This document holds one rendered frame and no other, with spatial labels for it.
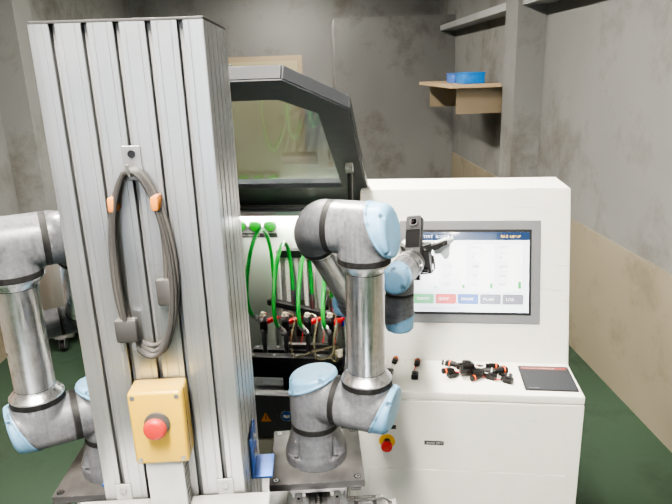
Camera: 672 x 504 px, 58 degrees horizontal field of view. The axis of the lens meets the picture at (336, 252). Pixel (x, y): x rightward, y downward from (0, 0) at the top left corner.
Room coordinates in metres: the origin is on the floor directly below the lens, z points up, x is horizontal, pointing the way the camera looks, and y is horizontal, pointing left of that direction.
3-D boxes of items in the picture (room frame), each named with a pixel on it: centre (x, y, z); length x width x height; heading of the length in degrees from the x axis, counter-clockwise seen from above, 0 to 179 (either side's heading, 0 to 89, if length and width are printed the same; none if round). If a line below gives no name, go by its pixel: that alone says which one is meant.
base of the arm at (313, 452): (1.31, 0.07, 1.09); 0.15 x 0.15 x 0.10
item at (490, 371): (1.78, -0.44, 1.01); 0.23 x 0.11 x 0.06; 82
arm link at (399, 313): (1.50, -0.15, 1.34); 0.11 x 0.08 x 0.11; 66
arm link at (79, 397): (1.29, 0.57, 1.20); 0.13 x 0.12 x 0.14; 118
